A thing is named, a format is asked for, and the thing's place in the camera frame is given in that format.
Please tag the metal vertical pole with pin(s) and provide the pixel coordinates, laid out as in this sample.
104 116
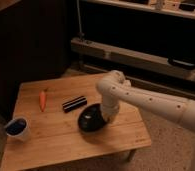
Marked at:
81 34

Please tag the black handle on shelf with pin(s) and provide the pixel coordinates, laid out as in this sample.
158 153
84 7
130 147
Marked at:
181 64

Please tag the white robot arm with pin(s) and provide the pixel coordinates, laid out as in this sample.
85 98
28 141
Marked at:
114 87

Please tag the orange carrot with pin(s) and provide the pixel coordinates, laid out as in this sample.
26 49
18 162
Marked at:
43 99

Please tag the white mug blue inside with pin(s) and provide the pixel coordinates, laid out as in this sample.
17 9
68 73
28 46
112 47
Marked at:
18 128

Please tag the black striped rectangular box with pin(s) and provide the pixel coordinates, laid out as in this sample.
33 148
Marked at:
74 104

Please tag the black ceramic bowl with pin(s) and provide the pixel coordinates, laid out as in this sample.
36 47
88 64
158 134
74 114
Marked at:
91 119

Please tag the wooden low shelf unit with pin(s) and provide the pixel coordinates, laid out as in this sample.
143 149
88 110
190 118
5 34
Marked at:
126 33

